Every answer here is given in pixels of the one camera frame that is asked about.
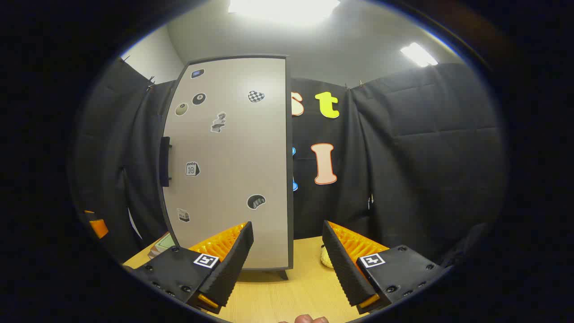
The grey cabinet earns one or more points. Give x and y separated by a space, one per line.
289 179

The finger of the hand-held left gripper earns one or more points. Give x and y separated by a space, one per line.
98 228

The green book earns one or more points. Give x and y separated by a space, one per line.
165 242

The black backdrop cloth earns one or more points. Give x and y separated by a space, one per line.
426 157

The ceiling light panel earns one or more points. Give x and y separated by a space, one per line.
418 54
282 9

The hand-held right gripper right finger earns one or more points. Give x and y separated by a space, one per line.
343 264

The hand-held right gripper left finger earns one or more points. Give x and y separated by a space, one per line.
233 264

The yellow plush toy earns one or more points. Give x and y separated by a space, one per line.
326 259

